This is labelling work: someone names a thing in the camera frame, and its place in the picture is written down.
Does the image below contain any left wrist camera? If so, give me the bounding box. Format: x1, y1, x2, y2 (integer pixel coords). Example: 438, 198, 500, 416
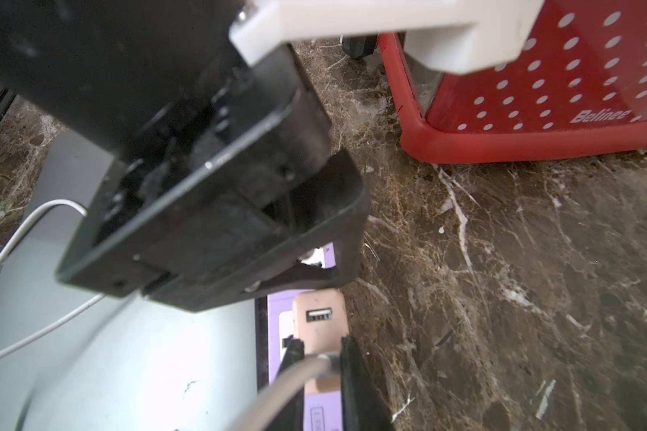
229, 0, 543, 75

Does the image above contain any white cable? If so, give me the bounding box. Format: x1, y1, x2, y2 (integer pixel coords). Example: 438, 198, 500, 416
0, 198, 335, 431

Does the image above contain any red chrome toaster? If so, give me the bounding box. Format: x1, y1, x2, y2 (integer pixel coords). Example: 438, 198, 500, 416
341, 0, 647, 165

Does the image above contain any dark grey laptop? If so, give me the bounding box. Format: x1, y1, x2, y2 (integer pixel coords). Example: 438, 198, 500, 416
0, 128, 260, 431

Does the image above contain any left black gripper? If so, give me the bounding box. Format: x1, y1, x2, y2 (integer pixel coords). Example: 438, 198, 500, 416
0, 1, 370, 312

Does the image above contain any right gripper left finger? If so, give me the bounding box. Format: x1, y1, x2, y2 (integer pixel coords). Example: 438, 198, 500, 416
265, 339, 305, 430

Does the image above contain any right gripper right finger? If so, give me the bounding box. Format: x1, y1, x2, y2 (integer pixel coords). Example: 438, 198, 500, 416
340, 336, 394, 431

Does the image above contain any purple power strip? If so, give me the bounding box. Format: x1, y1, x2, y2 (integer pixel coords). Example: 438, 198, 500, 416
255, 241, 346, 431

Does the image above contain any pink charger adapter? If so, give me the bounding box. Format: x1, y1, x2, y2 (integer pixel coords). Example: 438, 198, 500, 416
293, 288, 350, 395

